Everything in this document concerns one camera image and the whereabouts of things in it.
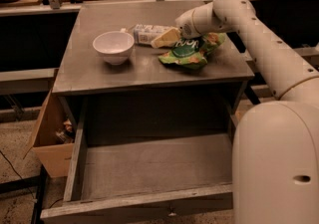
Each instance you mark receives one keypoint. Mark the green chip bag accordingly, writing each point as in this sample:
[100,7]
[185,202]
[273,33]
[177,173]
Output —
[193,53]

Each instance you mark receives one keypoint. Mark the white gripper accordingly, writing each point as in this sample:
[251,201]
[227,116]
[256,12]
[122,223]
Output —
[184,25]

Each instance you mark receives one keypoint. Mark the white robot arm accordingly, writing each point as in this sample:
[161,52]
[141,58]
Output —
[275,154]

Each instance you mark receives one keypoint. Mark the brown cardboard box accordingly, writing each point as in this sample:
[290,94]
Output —
[54,154]

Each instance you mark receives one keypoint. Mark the white ceramic bowl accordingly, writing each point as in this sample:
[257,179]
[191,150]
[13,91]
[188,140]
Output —
[114,47]

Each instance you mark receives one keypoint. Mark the grey wooden cabinet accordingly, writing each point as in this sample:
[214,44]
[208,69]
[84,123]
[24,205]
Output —
[143,99]

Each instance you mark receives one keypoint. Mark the open grey top drawer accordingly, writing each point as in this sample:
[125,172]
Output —
[147,170]

